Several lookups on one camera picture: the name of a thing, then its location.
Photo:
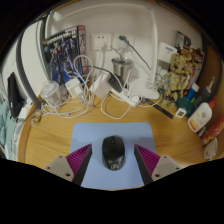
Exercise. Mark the robot model kit box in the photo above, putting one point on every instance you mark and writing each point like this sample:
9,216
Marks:
63,53

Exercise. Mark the black bag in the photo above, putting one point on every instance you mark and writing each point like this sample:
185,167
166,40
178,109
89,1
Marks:
16,95

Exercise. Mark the crumpled clear plastic wrapper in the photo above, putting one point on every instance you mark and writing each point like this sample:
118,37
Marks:
36,119

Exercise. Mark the grey metal frame pole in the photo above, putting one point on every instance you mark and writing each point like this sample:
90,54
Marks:
25,80

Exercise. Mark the white multi-port charger block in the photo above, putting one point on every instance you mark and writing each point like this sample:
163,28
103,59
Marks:
74,87

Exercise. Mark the tree creature figure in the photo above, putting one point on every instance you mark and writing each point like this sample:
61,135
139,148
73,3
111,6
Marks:
174,80

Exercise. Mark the white wall socket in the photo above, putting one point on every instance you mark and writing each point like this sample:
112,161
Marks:
101,41
124,42

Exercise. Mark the small white wall box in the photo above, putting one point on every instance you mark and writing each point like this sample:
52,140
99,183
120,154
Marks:
167,51

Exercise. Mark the stainless steel cup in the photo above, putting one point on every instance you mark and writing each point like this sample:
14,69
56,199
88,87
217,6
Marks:
122,68

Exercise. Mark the light blue mouse pad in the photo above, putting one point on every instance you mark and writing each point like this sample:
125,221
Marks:
113,128

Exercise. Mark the black ruler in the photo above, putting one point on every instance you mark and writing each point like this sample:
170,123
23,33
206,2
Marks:
160,109

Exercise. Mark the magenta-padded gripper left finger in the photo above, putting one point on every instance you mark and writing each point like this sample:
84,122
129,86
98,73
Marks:
61,166

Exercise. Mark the black computer mouse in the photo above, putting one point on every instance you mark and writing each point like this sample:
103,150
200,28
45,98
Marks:
113,151

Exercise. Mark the white desk lamp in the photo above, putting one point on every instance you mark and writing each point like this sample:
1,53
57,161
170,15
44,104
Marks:
154,50

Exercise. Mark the red snack can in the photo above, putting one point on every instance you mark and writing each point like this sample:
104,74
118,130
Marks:
213,131

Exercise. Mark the white power strip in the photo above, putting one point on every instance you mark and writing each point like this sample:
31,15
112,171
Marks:
128,97

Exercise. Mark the teal round container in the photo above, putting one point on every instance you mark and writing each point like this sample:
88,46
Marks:
185,103

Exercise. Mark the white bottle with red cap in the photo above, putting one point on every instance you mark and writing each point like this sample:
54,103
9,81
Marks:
200,118

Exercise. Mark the small white cube thermometer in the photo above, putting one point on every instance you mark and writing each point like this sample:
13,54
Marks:
180,113

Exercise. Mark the clear domed plastic cup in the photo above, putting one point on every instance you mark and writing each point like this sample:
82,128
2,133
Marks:
50,93

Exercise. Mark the teal blanket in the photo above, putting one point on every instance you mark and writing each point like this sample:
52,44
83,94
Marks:
6,130

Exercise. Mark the colourful printed box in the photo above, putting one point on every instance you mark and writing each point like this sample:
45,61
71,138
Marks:
193,55

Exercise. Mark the black power adapter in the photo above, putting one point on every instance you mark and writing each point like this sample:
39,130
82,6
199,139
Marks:
116,84

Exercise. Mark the dark spray bottle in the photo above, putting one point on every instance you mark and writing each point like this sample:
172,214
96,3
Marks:
204,95

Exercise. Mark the flat white power adapter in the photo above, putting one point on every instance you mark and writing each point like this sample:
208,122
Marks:
101,86

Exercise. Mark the white mug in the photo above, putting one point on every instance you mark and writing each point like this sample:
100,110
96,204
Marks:
210,149

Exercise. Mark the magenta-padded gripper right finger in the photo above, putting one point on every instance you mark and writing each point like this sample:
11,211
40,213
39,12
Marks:
164,166

